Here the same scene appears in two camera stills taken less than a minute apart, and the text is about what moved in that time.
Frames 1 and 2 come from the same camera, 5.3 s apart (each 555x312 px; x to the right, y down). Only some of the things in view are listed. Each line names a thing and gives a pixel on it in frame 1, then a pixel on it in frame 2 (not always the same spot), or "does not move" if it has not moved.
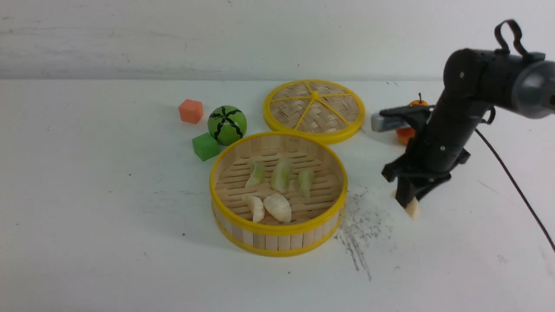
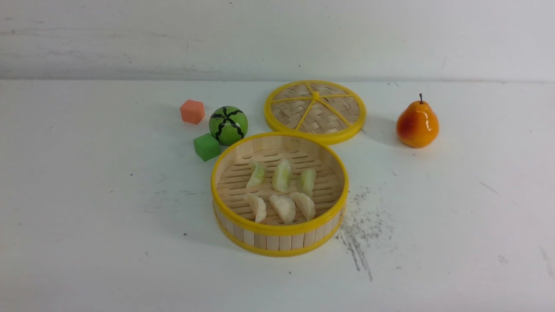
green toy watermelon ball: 226,124 does not move
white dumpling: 413,209 to 305,204
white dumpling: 258,212 does not move
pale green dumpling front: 305,179 does not move
